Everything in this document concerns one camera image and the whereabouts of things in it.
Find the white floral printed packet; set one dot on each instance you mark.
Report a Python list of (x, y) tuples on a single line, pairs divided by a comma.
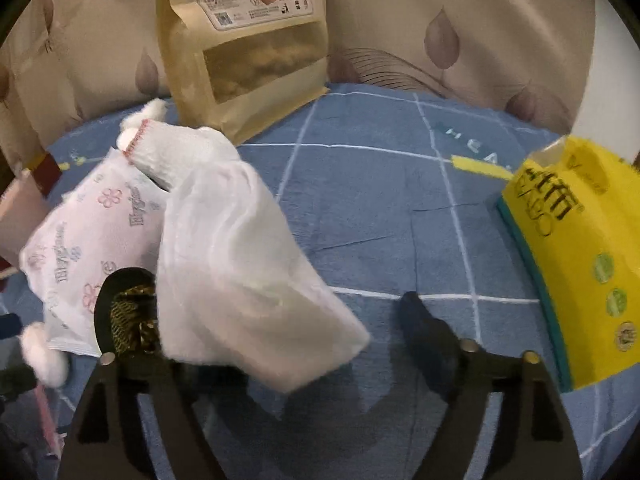
[(75, 240)]

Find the white round cotton pad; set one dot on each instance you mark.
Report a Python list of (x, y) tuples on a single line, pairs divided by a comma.
[(127, 138)]

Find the red box gold lining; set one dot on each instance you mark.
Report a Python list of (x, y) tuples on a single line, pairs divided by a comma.
[(47, 175)]

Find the yellow tissue packet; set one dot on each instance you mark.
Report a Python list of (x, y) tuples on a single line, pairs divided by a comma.
[(565, 270)]

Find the blue checked bed sheet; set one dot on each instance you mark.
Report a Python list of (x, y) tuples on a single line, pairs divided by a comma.
[(375, 200)]

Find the kraft paper bag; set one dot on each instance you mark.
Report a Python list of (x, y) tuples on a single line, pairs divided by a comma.
[(185, 85)]

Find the white knit glove red trim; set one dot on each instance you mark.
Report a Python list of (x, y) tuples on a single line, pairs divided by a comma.
[(175, 150)]

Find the white fluffy ball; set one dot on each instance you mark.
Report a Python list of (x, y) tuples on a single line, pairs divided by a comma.
[(45, 360)]

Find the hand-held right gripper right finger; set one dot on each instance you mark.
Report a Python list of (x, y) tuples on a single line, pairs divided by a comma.
[(425, 335)]

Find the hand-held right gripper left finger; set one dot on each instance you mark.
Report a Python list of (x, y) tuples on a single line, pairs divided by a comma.
[(135, 366)]

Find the beige leaf printed quilt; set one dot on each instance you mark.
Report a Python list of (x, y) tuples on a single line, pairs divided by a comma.
[(400, 10)]

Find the white gauze cloth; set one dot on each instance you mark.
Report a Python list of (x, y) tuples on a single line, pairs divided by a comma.
[(240, 285)]

